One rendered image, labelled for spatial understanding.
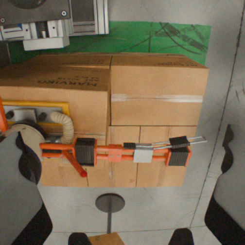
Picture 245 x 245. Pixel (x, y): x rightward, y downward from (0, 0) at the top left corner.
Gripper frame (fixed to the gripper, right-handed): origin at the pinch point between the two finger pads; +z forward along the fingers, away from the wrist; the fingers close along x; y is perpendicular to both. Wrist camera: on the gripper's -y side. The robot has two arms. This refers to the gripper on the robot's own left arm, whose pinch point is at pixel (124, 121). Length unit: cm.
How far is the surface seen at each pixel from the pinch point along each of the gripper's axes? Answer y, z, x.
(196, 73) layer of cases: 22, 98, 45
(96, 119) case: 30, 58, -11
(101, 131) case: 36, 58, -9
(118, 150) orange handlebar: 36, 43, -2
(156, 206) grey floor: 220, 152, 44
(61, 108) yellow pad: 23, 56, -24
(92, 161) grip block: 40, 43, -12
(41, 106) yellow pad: 22, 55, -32
